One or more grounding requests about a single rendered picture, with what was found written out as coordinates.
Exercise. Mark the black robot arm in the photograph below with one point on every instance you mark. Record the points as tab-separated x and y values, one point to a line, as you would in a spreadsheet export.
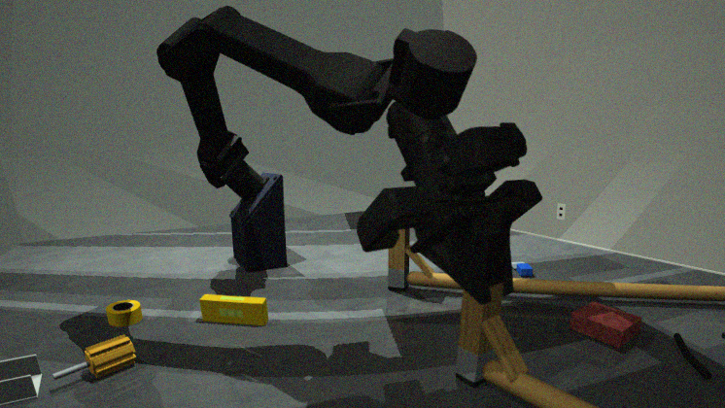
426	77

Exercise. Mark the yellow rectangular block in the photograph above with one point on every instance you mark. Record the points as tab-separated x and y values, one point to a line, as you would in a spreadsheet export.
234	309

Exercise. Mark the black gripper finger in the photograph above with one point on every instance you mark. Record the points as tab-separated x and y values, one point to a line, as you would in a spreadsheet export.
503	220
448	245

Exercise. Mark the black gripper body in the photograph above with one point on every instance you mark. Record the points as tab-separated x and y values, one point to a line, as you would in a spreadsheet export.
423	206

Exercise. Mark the red rectangular block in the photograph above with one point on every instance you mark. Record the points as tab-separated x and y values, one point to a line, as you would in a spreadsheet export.
611	326

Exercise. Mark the yellow ring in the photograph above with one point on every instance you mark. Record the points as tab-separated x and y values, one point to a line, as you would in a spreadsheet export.
124	313

